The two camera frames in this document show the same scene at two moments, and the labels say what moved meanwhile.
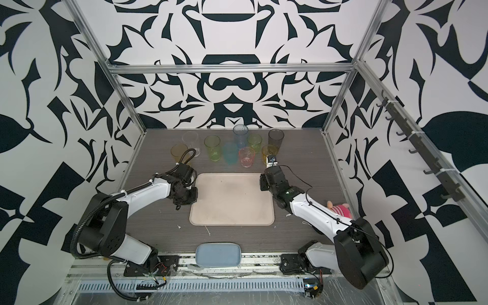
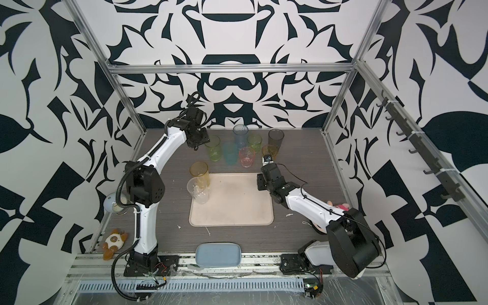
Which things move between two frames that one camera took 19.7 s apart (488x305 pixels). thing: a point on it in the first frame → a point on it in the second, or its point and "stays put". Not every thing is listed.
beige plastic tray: [231, 199] stays put
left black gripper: [195, 197] → [204, 131]
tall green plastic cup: [213, 142] stays put
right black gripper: [263, 178] stays put
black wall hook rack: [454, 192] stays put
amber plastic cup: [178, 150] → [200, 170]
